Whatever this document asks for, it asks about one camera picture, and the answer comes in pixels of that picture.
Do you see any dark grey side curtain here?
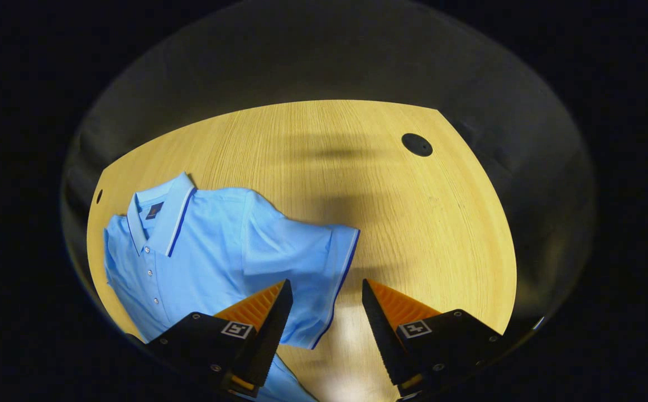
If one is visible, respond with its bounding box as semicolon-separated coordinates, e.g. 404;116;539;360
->
438;50;597;338

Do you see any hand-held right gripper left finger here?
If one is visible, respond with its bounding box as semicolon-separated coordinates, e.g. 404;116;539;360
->
128;279;294;398

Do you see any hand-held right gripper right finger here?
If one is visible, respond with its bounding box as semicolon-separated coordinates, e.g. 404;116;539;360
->
362;279;520;401

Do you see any light blue polo T-shirt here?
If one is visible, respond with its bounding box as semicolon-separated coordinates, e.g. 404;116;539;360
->
103;172;361;402

